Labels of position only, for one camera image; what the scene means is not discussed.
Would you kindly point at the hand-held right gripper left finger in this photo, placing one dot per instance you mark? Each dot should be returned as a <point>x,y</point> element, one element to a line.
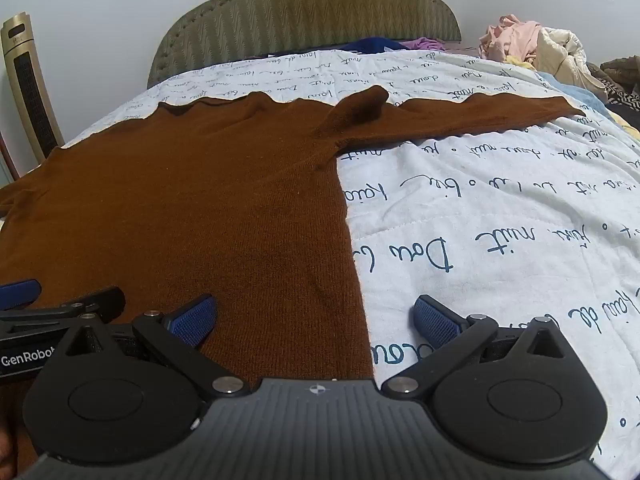
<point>196,321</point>

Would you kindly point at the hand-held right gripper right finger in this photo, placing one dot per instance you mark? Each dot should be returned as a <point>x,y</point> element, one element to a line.
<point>434,326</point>

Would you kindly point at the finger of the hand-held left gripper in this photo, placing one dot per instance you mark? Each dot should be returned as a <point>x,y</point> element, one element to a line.
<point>17,294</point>
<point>100,300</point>

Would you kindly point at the brown knit sweater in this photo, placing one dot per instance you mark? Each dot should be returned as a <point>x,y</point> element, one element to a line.
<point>200,185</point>

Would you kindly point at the pink clothes pile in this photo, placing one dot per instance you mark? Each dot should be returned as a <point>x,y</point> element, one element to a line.
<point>510,35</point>

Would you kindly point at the white quilt with blue script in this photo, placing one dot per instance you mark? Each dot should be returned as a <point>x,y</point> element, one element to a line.
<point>475,185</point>

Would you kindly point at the gold tower fan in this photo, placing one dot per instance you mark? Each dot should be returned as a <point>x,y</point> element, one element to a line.
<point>32,85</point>

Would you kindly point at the light blue cloth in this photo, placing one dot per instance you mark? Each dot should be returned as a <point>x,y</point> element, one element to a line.
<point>565,91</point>

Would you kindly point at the yellow cloth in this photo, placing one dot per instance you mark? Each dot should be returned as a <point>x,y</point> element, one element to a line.
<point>627,122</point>

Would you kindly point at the purple cloth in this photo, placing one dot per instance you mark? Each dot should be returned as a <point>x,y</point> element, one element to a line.
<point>425,43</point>

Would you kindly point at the navy blue cloth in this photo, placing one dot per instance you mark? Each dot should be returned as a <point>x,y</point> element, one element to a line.
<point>372,44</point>

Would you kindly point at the cream padded jacket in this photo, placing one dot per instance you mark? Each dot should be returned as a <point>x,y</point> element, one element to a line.
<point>565,60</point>

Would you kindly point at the dark patterned cloth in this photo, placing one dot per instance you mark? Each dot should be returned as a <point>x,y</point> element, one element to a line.
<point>620,80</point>

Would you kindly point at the olive padded headboard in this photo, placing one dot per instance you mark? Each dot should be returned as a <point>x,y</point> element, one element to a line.
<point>310,5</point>

